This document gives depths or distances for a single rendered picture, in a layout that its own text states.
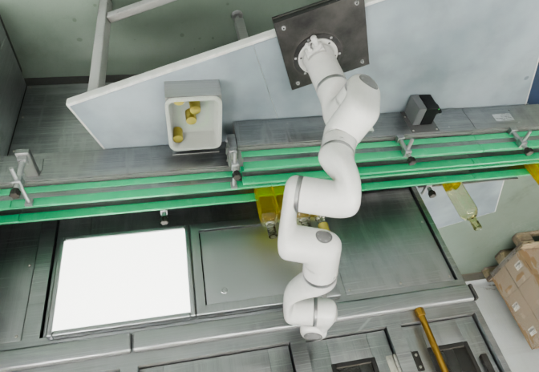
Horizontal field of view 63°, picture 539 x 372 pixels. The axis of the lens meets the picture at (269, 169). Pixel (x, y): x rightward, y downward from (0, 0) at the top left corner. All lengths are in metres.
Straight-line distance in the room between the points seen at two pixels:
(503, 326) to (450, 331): 3.87
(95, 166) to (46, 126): 0.56
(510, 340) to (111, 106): 4.77
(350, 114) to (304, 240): 0.31
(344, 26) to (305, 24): 0.12
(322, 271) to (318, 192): 0.18
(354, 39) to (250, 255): 0.78
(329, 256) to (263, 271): 0.55
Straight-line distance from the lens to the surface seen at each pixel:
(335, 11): 1.34
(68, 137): 2.01
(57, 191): 1.56
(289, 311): 1.17
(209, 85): 1.40
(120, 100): 1.48
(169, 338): 1.42
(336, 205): 0.97
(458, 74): 1.74
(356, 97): 1.07
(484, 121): 1.86
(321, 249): 0.98
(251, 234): 1.58
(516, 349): 5.45
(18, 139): 2.07
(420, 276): 1.68
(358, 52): 1.46
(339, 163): 0.98
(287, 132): 1.52
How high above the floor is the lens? 1.88
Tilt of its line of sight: 40 degrees down
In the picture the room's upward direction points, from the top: 166 degrees clockwise
